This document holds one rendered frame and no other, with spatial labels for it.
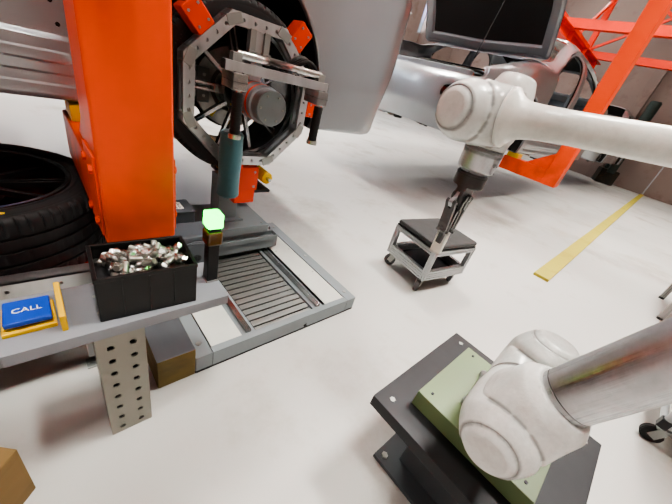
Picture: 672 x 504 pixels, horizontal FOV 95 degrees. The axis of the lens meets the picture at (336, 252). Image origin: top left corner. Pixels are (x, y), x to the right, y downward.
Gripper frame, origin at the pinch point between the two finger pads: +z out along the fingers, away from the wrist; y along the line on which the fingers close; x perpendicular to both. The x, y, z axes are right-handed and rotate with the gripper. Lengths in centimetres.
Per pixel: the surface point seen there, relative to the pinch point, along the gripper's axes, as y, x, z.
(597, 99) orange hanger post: 355, 25, -76
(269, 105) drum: -4, 79, -16
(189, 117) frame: -26, 95, -5
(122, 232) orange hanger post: -60, 56, 16
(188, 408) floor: -53, 34, 71
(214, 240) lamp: -45, 39, 12
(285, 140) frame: 17, 91, 0
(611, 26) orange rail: 898, 139, -266
